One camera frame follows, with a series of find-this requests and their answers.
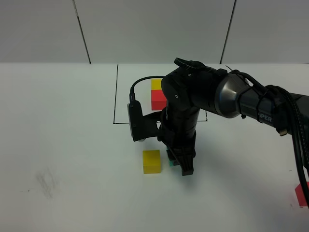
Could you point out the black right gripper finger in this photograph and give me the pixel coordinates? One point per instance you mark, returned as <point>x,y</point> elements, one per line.
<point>185,160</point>

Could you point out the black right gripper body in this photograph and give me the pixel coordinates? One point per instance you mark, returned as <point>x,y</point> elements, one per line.
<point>179,129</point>

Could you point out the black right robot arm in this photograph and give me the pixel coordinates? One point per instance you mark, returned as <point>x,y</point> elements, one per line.
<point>193,87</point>

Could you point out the red template cube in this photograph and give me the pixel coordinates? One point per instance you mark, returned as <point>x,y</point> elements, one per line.
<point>158,100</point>

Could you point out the yellow template cube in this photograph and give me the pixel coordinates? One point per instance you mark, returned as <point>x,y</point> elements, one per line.
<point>156,84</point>

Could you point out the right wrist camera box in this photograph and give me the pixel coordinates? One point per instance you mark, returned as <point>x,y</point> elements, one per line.
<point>141,126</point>

